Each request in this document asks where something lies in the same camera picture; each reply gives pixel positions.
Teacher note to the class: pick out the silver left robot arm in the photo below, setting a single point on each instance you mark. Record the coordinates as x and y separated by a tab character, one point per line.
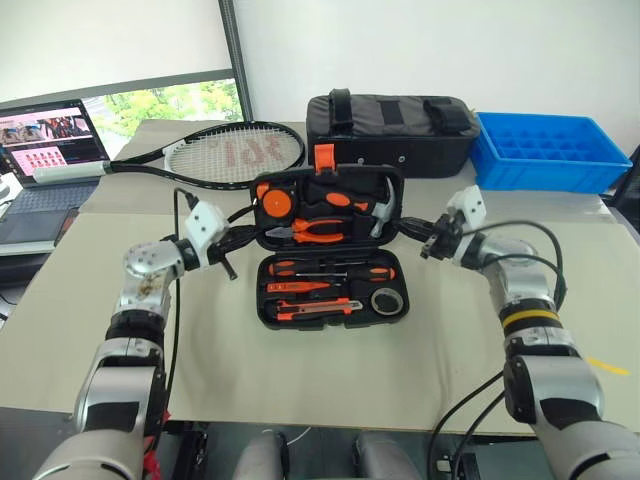
145	265

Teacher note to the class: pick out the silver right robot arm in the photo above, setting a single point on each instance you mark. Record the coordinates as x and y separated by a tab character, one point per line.
525	280

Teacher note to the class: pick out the black tennis racket white grip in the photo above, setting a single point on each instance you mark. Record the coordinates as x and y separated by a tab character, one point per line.
65	172

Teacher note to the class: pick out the grey rounded shape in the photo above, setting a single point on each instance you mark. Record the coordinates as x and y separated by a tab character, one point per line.
385	457
260	460

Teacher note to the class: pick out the orange black tape measure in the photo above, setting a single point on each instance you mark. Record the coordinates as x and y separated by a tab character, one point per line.
276	202

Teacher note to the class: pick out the orange voltage tester pen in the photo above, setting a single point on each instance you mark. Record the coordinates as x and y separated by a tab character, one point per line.
290	286

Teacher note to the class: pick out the black frame under table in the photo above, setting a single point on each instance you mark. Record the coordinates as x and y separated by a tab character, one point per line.
190	455

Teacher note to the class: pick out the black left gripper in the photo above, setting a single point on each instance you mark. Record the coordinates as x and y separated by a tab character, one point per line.
220	247

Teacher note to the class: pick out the blue plastic crate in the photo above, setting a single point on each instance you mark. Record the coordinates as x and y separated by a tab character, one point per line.
540	177

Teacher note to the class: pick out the black fabric bag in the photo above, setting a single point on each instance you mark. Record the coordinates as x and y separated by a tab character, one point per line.
425	155

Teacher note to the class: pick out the black tool case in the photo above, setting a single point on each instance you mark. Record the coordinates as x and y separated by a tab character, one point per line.
357	290

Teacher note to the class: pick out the yellow tape strip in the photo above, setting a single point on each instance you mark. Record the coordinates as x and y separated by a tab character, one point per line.
607	366

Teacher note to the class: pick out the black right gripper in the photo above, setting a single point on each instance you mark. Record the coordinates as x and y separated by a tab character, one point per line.
445	240

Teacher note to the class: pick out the orange black utility knife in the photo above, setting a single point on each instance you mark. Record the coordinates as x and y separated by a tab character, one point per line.
310	307

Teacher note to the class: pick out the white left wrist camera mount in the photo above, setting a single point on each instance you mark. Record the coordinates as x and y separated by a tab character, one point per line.
205	225

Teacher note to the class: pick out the open laptop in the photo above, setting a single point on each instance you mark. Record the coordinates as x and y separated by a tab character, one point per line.
45	200

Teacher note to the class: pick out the grey window frame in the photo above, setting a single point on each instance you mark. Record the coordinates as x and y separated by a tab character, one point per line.
235	50

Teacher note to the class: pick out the black electrical tape roll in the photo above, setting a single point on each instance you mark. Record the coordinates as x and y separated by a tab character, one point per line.
374	301

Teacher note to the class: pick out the black metal rack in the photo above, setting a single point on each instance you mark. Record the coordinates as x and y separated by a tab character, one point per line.
630	200

